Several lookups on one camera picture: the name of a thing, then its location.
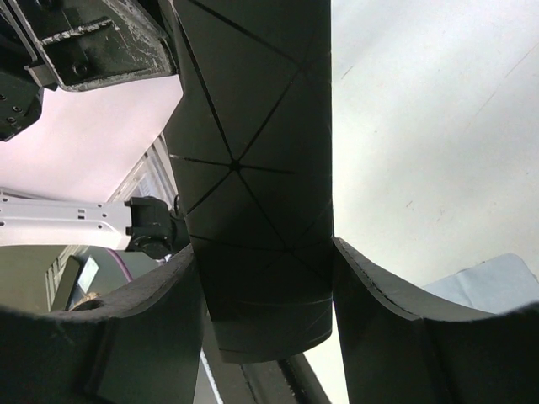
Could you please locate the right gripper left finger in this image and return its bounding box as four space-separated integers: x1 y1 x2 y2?
1 247 205 403

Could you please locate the black glasses case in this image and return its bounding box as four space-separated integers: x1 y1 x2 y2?
161 1 334 363

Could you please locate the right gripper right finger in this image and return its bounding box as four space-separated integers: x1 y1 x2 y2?
333 238 538 403

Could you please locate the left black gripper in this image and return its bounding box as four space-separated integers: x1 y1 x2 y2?
1 1 179 141

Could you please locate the light blue cleaning cloth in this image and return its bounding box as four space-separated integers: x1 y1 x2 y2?
424 253 538 314

